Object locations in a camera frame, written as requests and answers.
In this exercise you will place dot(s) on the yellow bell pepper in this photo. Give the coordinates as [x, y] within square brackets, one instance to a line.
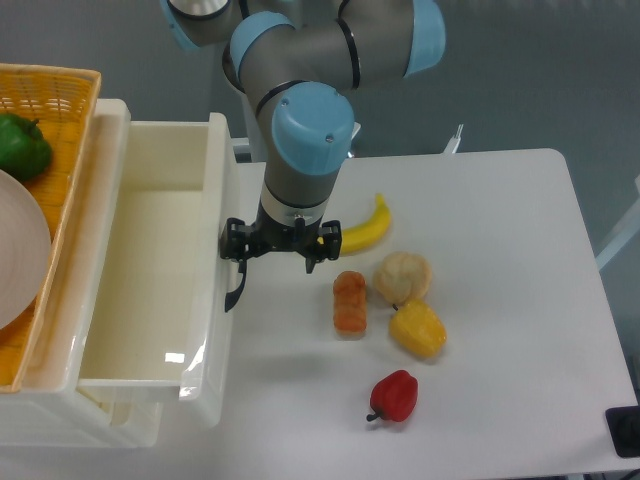
[417, 328]

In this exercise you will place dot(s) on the red bell pepper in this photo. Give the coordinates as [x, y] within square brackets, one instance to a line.
[394, 397]

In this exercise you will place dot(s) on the black top drawer handle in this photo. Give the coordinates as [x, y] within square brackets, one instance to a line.
[232, 297]

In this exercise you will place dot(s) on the orange croissant bread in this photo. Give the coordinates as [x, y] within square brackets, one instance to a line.
[349, 304]

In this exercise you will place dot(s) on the green bell pepper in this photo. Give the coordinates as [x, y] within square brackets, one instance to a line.
[25, 153]

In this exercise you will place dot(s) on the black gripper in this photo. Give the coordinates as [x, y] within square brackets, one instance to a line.
[240, 242]

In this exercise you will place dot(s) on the white metal frame right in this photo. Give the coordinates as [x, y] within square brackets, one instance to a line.
[625, 229]

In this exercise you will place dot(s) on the white drawer cabinet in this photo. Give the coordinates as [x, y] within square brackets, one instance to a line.
[51, 409]

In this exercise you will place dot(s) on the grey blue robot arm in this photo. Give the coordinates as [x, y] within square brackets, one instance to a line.
[295, 80]

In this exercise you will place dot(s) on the yellow woven basket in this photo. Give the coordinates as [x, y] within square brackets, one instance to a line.
[63, 100]

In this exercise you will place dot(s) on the black device at edge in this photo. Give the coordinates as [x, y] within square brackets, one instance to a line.
[623, 425]

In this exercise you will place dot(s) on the beige round plate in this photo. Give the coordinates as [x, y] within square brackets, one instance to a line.
[25, 248]

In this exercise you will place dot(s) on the round cream bread roll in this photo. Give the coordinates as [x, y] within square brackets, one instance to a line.
[403, 276]

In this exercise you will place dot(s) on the yellow banana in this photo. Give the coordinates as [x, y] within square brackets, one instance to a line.
[370, 232]

